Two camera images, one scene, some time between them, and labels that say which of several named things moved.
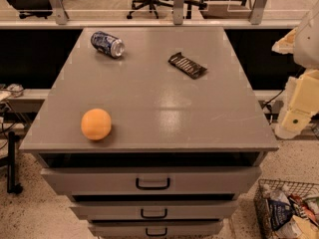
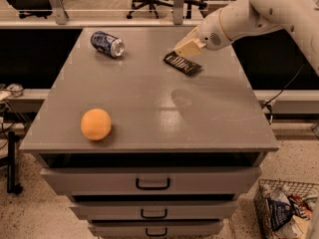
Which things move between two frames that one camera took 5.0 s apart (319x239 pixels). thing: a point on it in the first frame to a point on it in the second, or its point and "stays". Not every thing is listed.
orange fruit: x=96 y=123 stays
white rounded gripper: x=308 y=45 to x=209 y=34
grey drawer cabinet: x=151 y=132 stays
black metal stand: x=12 y=187 stays
